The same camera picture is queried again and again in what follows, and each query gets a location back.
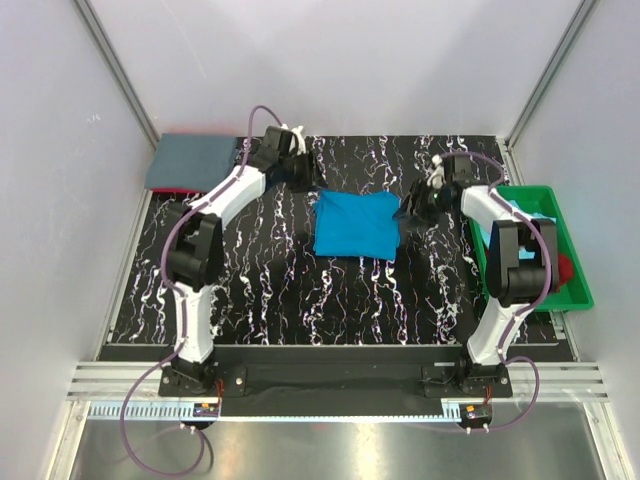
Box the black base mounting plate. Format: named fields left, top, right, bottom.
left=159, top=345, right=513, bottom=412

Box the slotted grey cable duct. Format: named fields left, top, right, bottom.
left=88, top=398, right=486, bottom=424

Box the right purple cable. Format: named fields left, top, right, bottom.
left=439, top=151, right=556, bottom=432

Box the left aluminium frame post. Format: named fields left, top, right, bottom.
left=71, top=0, right=160, bottom=150

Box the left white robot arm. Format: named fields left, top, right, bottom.
left=161, top=124, right=326, bottom=396

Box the green plastic bin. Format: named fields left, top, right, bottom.
left=461, top=185, right=594, bottom=312

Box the light cyan t shirt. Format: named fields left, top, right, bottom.
left=480, top=200, right=557, bottom=260

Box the aluminium frame post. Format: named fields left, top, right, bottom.
left=71, top=0, right=160, bottom=150
left=504, top=0, right=600, bottom=150

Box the dark red t shirt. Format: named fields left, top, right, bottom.
left=555, top=253, right=575, bottom=293

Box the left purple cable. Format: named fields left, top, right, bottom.
left=119, top=104, right=289, bottom=474

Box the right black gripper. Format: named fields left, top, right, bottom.
left=392, top=178, right=454, bottom=230

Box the purple cable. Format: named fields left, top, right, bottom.
left=119, top=104, right=289, bottom=474
left=439, top=151, right=556, bottom=432

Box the bright blue t shirt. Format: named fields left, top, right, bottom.
left=313, top=190, right=400, bottom=261

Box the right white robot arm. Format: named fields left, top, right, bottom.
left=394, top=151, right=559, bottom=397

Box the folded grey t shirt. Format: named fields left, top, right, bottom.
left=144, top=132, right=239, bottom=194

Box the right aluminium frame post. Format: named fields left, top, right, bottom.
left=504, top=0, right=600, bottom=150

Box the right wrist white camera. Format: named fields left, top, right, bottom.
left=427, top=155, right=445, bottom=190

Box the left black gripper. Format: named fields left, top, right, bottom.
left=279, top=150, right=328, bottom=195

